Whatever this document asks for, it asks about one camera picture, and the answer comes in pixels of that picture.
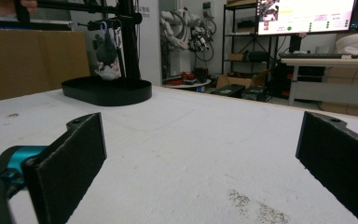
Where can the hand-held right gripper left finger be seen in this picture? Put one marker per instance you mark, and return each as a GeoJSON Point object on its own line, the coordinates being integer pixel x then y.
{"type": "Point", "coordinates": [68, 168]}

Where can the white table mat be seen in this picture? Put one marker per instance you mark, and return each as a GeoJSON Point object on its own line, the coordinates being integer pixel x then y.
{"type": "Point", "coordinates": [183, 155]}

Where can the black hanger stand with tray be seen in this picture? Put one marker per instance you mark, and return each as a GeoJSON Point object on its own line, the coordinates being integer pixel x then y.
{"type": "Point", "coordinates": [105, 93]}

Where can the silver metal carabiner clip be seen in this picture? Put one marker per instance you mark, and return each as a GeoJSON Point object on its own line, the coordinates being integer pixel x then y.
{"type": "Point", "coordinates": [118, 42]}

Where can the large bright monitor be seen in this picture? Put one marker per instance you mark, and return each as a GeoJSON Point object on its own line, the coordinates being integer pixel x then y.
{"type": "Point", "coordinates": [304, 15]}

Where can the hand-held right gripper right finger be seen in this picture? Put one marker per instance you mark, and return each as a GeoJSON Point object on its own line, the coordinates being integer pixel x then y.
{"type": "Point", "coordinates": [341, 165]}

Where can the white round table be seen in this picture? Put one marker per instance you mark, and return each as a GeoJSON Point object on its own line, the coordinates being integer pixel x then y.
{"type": "Point", "coordinates": [186, 84]}

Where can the black frame strut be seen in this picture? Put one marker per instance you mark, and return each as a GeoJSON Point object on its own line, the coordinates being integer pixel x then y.
{"type": "Point", "coordinates": [133, 46]}

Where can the brown cardboard panel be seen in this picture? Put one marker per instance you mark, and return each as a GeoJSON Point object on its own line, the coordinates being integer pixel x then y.
{"type": "Point", "coordinates": [34, 62]}

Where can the black metal shelf rack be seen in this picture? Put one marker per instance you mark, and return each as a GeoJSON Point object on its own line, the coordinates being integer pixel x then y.
{"type": "Point", "coordinates": [223, 37]}

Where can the large brown cardboard box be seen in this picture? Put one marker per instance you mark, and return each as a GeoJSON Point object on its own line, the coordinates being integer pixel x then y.
{"type": "Point", "coordinates": [351, 90]}

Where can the open cardboard box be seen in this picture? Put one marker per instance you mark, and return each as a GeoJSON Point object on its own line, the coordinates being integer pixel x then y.
{"type": "Point", "coordinates": [239, 81]}

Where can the white rounded cap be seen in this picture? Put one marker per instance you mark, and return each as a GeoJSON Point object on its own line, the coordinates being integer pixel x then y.
{"type": "Point", "coordinates": [352, 45]}

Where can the white-legged desk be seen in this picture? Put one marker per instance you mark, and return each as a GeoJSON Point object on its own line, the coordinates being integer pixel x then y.
{"type": "Point", "coordinates": [329, 62]}

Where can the black keyboard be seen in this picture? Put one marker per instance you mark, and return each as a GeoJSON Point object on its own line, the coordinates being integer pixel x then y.
{"type": "Point", "coordinates": [313, 56]}

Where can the black computer tower green label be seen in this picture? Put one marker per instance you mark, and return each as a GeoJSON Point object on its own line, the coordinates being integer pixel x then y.
{"type": "Point", "coordinates": [228, 90]}

